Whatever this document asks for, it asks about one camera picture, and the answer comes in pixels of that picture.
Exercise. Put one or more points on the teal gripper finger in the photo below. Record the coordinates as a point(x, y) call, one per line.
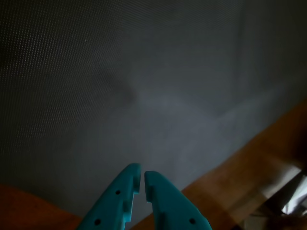
point(168, 206)
point(110, 206)

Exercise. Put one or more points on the dark grey textured mat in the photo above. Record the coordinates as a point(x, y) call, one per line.
point(72, 95)

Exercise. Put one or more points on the grey white box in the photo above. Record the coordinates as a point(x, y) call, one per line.
point(295, 201)

